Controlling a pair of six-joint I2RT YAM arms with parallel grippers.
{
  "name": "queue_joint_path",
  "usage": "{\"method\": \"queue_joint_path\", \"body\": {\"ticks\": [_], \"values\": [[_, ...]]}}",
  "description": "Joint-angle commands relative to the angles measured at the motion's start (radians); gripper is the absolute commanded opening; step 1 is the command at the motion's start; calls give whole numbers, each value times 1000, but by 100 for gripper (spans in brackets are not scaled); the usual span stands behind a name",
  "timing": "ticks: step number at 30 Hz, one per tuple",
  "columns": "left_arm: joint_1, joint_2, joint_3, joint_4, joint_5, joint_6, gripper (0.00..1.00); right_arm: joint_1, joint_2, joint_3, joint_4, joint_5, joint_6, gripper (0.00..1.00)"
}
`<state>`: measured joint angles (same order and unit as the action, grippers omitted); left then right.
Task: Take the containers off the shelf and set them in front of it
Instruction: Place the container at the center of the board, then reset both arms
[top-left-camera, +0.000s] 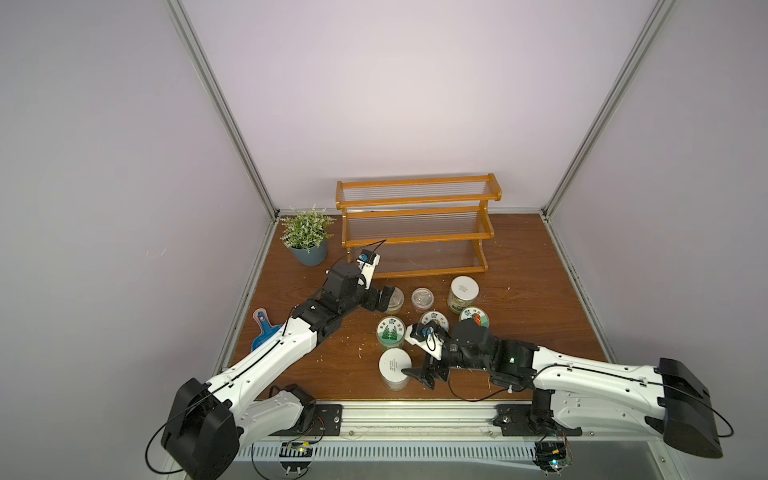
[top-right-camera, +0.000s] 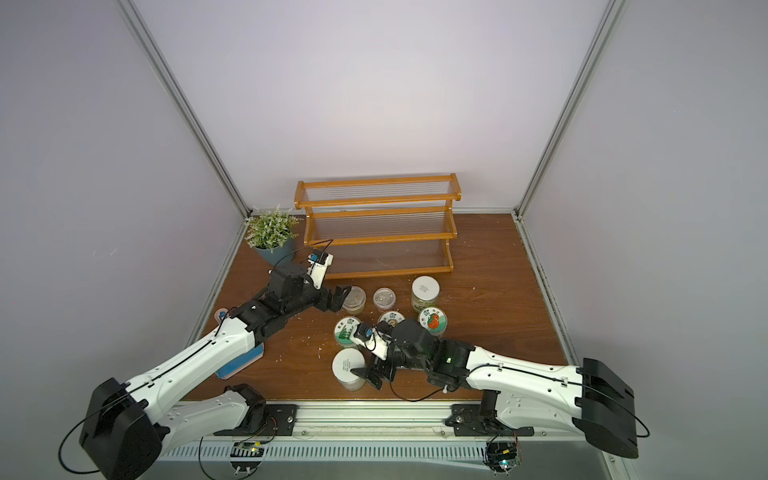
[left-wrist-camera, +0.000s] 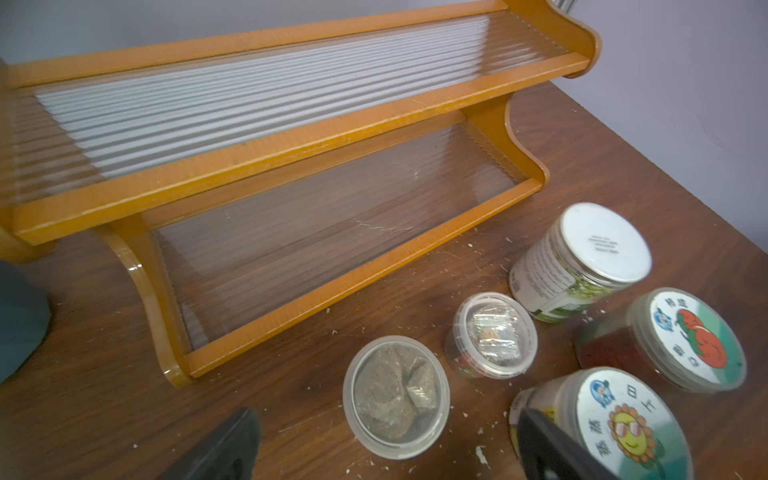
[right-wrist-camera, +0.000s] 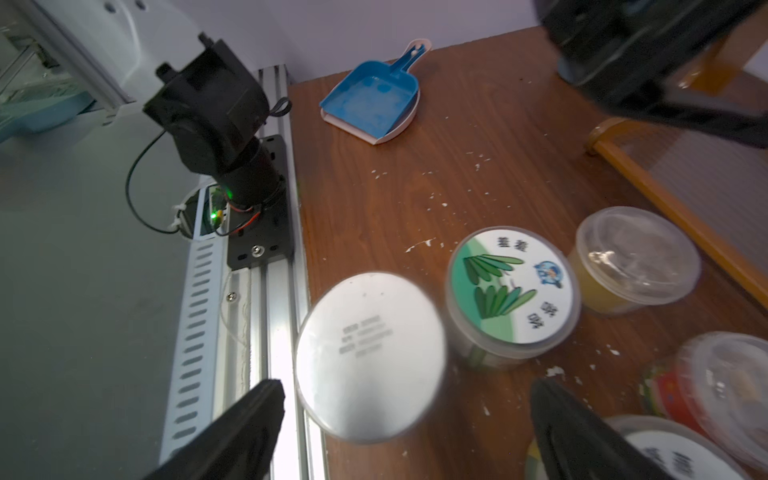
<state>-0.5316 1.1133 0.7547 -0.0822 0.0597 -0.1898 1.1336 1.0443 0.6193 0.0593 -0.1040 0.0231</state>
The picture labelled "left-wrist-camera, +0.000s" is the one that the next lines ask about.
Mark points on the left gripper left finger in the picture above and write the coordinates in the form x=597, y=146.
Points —
x=229, y=451

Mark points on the tomato lid jar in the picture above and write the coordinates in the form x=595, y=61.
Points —
x=668, y=338

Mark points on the white green Ideal jar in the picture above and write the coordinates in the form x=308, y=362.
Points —
x=589, y=253

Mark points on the wooden three-tier shelf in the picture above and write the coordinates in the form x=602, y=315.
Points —
x=248, y=181

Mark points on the clear cup yellow seeds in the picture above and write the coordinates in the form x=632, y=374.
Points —
x=396, y=397

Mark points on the sunflower lid jar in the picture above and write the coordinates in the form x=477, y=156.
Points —
x=616, y=417

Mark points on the potted green plant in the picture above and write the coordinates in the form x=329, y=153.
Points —
x=25, y=319

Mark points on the clear cup red label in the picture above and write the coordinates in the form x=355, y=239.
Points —
x=493, y=337

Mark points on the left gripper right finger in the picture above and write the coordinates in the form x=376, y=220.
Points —
x=547, y=452

